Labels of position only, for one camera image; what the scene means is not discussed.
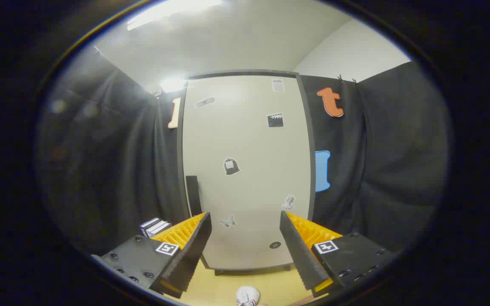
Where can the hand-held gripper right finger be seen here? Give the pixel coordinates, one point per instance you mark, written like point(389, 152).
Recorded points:
point(298, 255)

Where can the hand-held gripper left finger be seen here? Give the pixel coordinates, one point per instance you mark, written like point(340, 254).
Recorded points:
point(194, 250)

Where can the white canvas shoe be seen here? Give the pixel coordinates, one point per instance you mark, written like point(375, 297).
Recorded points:
point(247, 295)

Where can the grey shoe cabinet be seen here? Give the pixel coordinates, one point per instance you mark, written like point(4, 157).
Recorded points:
point(245, 72)

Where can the black backdrop cloth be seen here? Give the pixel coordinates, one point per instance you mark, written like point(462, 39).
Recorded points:
point(398, 148)

